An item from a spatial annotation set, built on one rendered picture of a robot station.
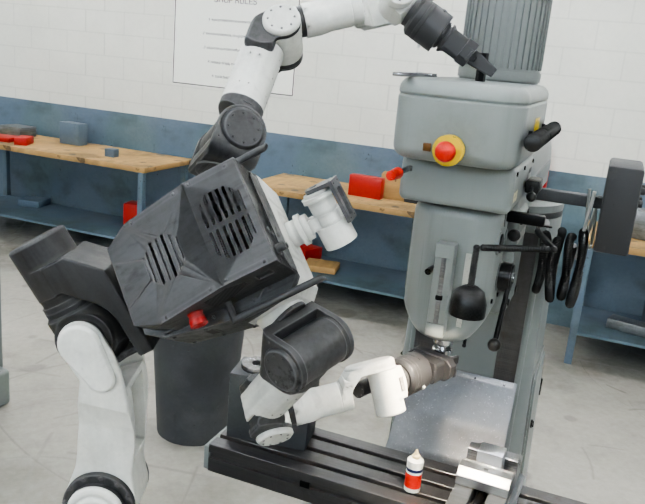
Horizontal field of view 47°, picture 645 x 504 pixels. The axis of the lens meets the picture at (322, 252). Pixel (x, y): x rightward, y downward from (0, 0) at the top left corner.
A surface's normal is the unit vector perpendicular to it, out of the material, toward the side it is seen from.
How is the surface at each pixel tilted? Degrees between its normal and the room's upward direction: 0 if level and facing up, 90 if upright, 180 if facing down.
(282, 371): 101
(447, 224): 90
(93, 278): 90
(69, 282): 90
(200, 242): 74
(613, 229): 90
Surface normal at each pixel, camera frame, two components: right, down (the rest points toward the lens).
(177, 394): -0.27, 0.29
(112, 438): -0.01, 0.26
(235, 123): 0.44, -0.23
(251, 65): -0.01, -0.39
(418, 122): -0.46, 0.19
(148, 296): -0.46, -0.08
